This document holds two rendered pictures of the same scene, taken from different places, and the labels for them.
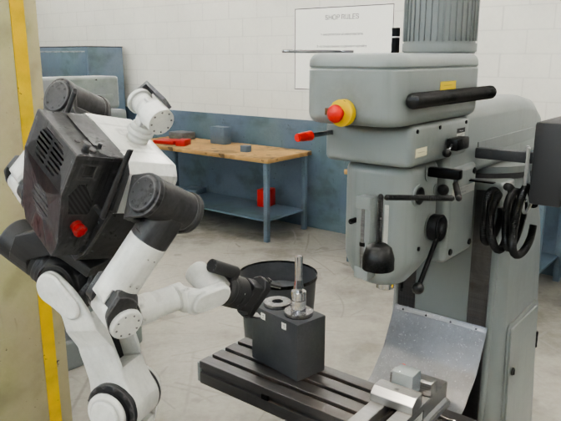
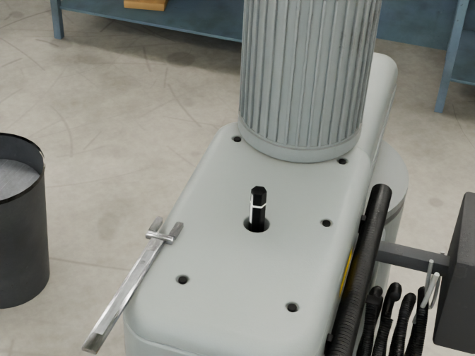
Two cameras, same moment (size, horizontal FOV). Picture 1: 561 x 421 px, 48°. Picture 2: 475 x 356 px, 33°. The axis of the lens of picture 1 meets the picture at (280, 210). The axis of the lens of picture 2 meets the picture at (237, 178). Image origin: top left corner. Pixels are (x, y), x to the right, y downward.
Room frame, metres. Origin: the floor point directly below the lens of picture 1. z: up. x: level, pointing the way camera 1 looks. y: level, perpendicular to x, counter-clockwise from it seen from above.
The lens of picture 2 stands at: (0.83, 0.08, 2.64)
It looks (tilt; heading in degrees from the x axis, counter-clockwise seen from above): 38 degrees down; 337
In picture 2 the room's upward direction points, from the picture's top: 3 degrees clockwise
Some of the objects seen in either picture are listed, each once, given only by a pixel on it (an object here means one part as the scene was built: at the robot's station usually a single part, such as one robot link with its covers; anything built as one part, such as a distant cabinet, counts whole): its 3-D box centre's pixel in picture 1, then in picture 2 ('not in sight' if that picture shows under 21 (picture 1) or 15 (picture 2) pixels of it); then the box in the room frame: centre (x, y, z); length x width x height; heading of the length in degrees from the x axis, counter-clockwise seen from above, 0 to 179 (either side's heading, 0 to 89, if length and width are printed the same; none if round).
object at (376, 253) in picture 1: (378, 255); not in sight; (1.36, -0.22, 1.45); 0.07 x 0.07 x 0.06
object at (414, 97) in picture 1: (454, 95); (355, 282); (1.53, -0.42, 1.79); 0.45 x 0.04 x 0.04; 142
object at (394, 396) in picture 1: (396, 396); not in sight; (1.50, -0.31, 1.01); 0.12 x 0.06 x 0.04; 53
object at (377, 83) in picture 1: (396, 86); (256, 257); (1.61, -0.29, 1.81); 0.47 x 0.26 x 0.16; 142
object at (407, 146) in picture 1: (399, 136); not in sight; (1.63, -0.31, 1.68); 0.34 x 0.24 x 0.10; 142
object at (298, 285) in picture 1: (298, 273); not in sight; (1.83, -0.06, 1.24); 0.03 x 0.03 x 0.11
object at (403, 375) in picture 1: (406, 380); not in sight; (1.55, -0.34, 1.03); 0.06 x 0.05 x 0.06; 53
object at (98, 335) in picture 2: (317, 51); (133, 280); (1.54, -0.09, 1.89); 0.24 x 0.04 x 0.01; 140
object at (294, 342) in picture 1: (287, 335); not in sight; (1.86, -0.02, 1.02); 0.22 x 0.12 x 0.20; 41
